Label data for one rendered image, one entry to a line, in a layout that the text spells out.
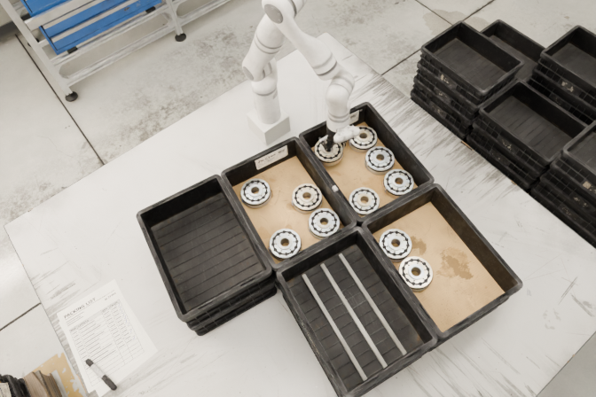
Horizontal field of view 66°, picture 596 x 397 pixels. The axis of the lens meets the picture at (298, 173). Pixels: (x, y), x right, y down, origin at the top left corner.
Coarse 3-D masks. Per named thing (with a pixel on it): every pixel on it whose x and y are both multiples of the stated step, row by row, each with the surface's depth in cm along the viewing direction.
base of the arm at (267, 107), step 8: (256, 96) 169; (264, 96) 167; (272, 96) 169; (256, 104) 174; (264, 104) 171; (272, 104) 172; (256, 112) 183; (264, 112) 175; (272, 112) 176; (264, 120) 180; (272, 120) 180
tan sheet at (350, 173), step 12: (348, 144) 171; (348, 156) 168; (360, 156) 168; (336, 168) 166; (348, 168) 166; (360, 168) 165; (396, 168) 165; (336, 180) 163; (348, 180) 163; (360, 180) 163; (372, 180) 163; (348, 192) 160; (384, 192) 160; (384, 204) 158
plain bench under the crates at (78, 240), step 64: (192, 128) 195; (64, 192) 181; (128, 192) 180; (448, 192) 173; (512, 192) 172; (64, 256) 167; (128, 256) 166; (512, 256) 159; (576, 256) 158; (256, 320) 152; (512, 320) 148; (576, 320) 147; (128, 384) 144; (192, 384) 143; (256, 384) 142; (320, 384) 141; (384, 384) 140; (448, 384) 140; (512, 384) 139
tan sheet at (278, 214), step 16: (288, 160) 168; (256, 176) 166; (272, 176) 165; (288, 176) 165; (304, 176) 165; (256, 192) 162; (272, 192) 162; (288, 192) 162; (256, 208) 159; (272, 208) 159; (288, 208) 158; (256, 224) 156; (272, 224) 156; (288, 224) 155; (304, 224) 155; (304, 240) 152; (272, 256) 150
